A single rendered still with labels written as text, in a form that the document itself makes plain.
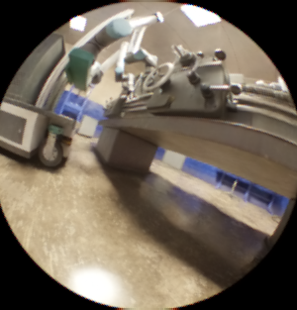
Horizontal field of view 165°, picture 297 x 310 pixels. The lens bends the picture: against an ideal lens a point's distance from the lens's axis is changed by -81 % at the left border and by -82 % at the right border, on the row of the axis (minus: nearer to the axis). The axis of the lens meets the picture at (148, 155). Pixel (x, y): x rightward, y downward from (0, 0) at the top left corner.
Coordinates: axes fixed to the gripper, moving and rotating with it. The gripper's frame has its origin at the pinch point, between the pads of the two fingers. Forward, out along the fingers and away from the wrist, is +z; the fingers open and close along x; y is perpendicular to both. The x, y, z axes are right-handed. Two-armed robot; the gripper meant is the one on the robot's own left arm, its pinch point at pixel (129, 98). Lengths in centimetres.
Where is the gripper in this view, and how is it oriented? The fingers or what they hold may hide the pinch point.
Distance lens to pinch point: 121.3
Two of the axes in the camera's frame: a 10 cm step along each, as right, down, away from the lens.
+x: -4.6, -1.1, 8.8
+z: 0.5, 9.9, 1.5
